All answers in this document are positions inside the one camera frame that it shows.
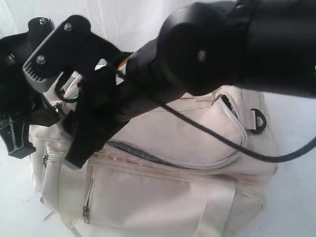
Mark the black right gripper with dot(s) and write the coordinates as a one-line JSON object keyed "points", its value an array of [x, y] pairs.
{"points": [[128, 86]]}

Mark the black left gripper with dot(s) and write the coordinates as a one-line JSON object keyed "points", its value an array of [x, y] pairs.
{"points": [[20, 105]]}

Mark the cream duffel bag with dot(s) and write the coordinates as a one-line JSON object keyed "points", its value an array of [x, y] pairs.
{"points": [[157, 177]]}

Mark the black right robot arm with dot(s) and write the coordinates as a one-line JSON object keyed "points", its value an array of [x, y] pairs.
{"points": [[261, 45]]}

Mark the white backdrop curtain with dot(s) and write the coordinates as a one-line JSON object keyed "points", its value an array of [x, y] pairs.
{"points": [[128, 24]]}

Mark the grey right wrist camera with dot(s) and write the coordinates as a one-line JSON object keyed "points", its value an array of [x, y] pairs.
{"points": [[71, 47]]}

